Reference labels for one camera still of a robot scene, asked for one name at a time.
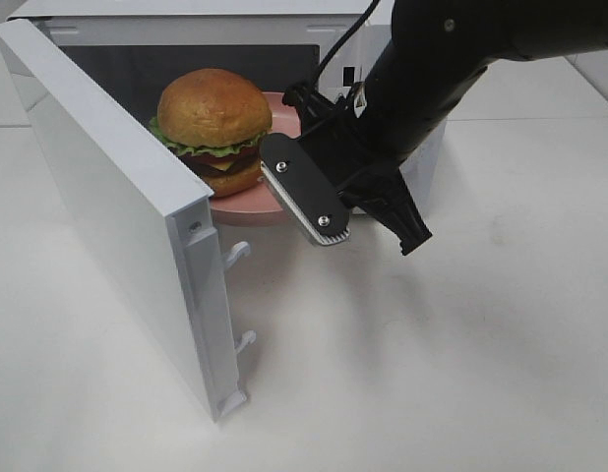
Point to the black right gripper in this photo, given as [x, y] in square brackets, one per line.
[363, 174]

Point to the pink round plate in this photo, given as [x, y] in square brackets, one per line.
[257, 207]

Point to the burger with lettuce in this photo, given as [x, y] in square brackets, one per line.
[214, 121]

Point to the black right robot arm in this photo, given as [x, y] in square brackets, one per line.
[439, 49]

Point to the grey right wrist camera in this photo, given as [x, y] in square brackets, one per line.
[303, 190]

